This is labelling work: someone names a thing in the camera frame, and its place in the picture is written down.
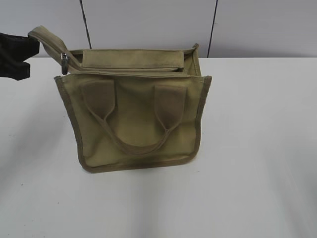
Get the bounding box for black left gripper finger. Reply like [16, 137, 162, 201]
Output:
[0, 33, 40, 65]

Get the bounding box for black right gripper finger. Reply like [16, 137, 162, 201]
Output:
[0, 62, 30, 81]

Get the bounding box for metal zipper pull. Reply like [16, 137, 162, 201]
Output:
[61, 53, 69, 75]

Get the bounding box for olive yellow canvas bag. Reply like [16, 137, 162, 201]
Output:
[29, 26, 212, 173]

